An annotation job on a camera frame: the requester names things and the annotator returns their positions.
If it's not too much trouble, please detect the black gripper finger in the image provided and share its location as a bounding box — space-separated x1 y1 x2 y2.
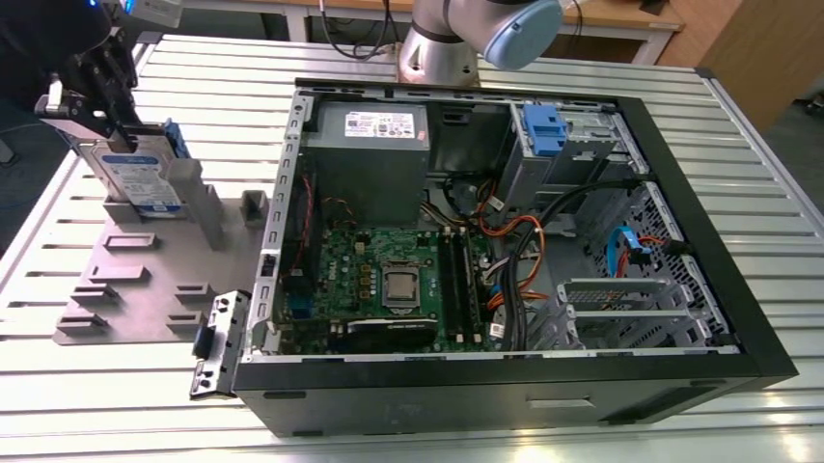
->
35 79 163 151

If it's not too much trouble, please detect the hard disk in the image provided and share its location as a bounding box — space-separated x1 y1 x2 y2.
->
67 118 190 217

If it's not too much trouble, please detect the blue wire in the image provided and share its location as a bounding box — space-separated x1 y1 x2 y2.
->
604 224 654 281

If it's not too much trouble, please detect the orange wire with black plug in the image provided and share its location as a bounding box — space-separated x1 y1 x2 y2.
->
634 239 692 265

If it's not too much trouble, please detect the metal disk bay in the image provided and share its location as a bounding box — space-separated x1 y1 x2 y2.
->
527 277 740 352

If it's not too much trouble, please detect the grey parts rack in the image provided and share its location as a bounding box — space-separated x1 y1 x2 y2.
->
50 160 270 346

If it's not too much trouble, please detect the grey power supply unit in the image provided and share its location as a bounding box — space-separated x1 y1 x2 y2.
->
301 100 433 231

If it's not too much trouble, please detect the green motherboard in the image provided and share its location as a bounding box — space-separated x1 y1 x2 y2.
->
273 226 515 356

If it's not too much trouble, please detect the black plastic shroud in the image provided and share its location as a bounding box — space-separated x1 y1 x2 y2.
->
428 103 511 177

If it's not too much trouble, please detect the silver CPU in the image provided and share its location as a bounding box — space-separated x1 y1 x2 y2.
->
384 269 420 307

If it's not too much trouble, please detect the black graphics card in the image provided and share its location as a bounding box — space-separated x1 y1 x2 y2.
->
326 315 444 356

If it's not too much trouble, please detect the blue drive latch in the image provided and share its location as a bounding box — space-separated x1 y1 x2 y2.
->
521 103 573 158

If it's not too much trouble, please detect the metal drive cage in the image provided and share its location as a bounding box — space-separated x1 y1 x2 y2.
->
499 100 651 216

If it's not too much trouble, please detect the black PC case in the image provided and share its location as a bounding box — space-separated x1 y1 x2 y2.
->
229 76 800 438

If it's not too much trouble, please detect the wooden cabinet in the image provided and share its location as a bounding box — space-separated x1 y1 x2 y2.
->
699 0 824 131

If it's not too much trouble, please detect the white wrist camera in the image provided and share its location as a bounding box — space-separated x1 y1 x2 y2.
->
126 0 182 29

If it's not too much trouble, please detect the metal slot retainer bracket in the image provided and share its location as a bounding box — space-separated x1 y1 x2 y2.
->
187 288 254 401

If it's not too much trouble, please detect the orange wire bundle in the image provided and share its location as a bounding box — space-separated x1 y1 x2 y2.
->
476 214 551 310

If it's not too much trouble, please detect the thick black cable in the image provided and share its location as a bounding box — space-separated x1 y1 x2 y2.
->
500 177 650 351

